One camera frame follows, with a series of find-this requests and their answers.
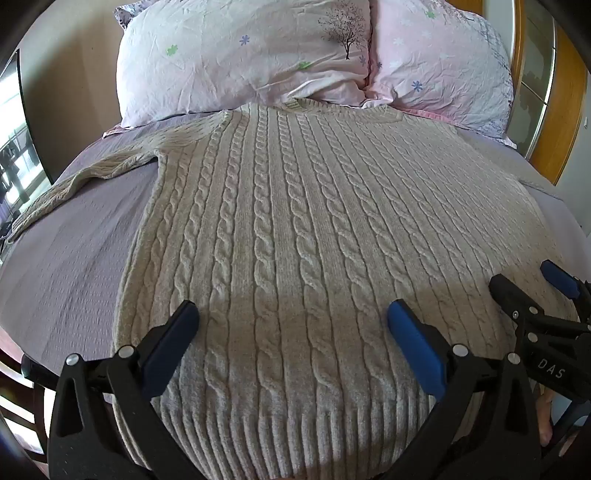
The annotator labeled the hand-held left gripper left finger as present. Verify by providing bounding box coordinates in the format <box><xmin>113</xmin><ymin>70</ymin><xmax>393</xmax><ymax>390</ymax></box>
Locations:
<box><xmin>48</xmin><ymin>300</ymin><xmax>200</xmax><ymax>480</ymax></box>

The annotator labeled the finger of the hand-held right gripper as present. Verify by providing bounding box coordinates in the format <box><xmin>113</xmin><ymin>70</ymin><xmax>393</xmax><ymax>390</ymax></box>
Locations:
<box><xmin>488</xmin><ymin>273</ymin><xmax>546</xmax><ymax>325</ymax></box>
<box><xmin>539</xmin><ymin>259</ymin><xmax>591</xmax><ymax>320</ymax></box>

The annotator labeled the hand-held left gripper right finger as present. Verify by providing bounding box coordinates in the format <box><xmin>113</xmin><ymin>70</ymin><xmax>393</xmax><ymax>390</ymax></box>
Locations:
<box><xmin>387</xmin><ymin>299</ymin><xmax>542</xmax><ymax>480</ymax></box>

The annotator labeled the beige cable knit sweater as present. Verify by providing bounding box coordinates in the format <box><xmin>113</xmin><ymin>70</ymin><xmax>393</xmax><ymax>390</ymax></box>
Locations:
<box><xmin>8</xmin><ymin>98</ymin><xmax>581</xmax><ymax>480</ymax></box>

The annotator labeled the person's right hand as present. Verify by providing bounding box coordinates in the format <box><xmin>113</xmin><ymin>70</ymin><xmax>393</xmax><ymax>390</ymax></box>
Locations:
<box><xmin>536</xmin><ymin>388</ymin><xmax>557</xmax><ymax>445</ymax></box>

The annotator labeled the lilac bed sheet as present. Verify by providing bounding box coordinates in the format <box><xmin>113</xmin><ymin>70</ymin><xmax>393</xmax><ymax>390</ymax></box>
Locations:
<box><xmin>0</xmin><ymin>108</ymin><xmax>591</xmax><ymax>374</ymax></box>

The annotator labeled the dark wooden furniture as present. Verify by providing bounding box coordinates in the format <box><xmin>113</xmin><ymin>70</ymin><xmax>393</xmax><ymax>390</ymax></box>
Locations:
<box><xmin>0</xmin><ymin>353</ymin><xmax>63</xmax><ymax>464</ymax></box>

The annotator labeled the wooden headboard with glass panel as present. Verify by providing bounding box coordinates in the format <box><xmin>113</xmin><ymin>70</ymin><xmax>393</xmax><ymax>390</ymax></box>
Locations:
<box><xmin>480</xmin><ymin>0</ymin><xmax>588</xmax><ymax>186</ymax></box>

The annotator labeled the dark framed window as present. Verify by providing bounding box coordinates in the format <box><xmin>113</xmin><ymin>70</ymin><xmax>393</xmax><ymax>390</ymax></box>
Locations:
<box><xmin>0</xmin><ymin>50</ymin><xmax>52</xmax><ymax>247</ymax></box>

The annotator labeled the pink floral pillow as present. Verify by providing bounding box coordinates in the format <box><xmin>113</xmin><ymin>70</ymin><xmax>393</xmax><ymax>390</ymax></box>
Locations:
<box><xmin>367</xmin><ymin>0</ymin><xmax>518</xmax><ymax>149</ymax></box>

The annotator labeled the white floral pillow tree print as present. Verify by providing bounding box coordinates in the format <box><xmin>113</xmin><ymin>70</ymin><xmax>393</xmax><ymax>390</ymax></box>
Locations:
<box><xmin>113</xmin><ymin>0</ymin><xmax>374</xmax><ymax>129</ymax></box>

